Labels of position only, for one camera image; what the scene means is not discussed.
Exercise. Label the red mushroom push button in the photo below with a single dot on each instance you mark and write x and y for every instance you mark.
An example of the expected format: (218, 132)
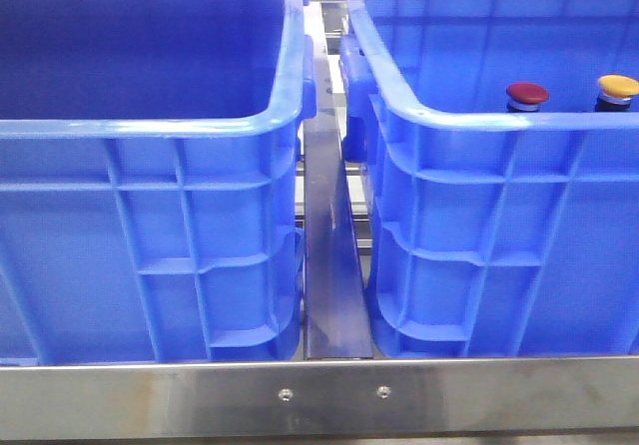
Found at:
(525, 97)

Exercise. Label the right blue plastic bin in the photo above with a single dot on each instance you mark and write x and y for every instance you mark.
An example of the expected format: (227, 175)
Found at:
(495, 233)

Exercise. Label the left blue plastic bin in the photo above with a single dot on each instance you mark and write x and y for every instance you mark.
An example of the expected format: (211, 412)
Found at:
(148, 173)

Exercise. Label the yellow mushroom push button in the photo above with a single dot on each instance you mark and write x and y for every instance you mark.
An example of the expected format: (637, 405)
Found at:
(616, 93)

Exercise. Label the steel front rail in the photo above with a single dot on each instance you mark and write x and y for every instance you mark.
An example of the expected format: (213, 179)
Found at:
(319, 398)

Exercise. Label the steel divider rail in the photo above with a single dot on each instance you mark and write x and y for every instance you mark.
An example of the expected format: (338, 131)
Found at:
(337, 324)

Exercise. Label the blue plastic bin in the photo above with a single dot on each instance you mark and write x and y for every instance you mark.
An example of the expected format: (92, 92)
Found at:
(495, 233)
(148, 173)

